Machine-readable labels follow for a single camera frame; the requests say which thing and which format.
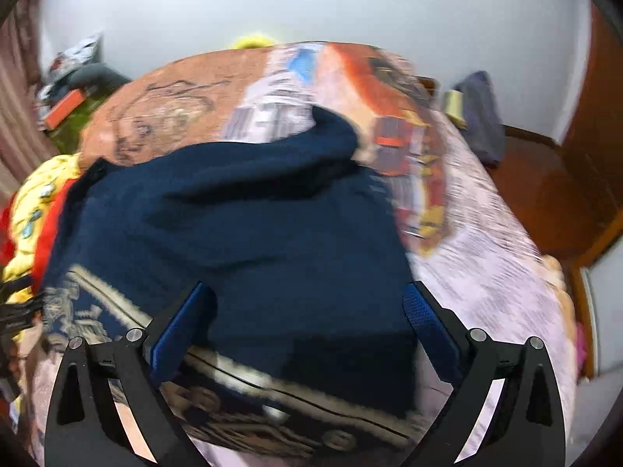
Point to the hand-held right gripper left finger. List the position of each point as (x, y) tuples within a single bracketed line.
[(177, 331)]

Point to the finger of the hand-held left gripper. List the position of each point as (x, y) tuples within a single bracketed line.
[(19, 312)]

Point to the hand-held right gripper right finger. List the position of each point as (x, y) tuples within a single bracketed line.
[(428, 331)]

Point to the navy patterned zip hoodie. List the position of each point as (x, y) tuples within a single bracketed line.
[(243, 233)]

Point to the printed bedspread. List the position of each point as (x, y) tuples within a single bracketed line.
[(486, 262)]

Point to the red cloth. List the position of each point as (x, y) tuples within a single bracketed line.
[(51, 224)]

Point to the yellow printed cloth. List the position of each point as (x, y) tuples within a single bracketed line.
[(34, 204)]

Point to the green mat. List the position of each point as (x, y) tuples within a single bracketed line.
[(73, 134)]

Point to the pink curtain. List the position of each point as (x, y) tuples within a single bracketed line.
[(19, 107)]

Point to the orange box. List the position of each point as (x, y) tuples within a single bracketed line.
[(64, 107)]

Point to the dark blue-grey cloth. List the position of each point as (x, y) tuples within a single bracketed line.
[(479, 112)]

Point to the pale yellow box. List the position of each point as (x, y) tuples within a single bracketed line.
[(455, 104)]

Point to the grey cushion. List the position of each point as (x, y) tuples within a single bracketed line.
[(95, 75)]

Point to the pile of items on shelf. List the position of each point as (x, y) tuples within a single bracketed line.
[(75, 53)]

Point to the brown wooden door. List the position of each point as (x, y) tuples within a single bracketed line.
[(606, 131)]

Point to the yellow pillow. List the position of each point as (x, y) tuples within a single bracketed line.
[(250, 41)]

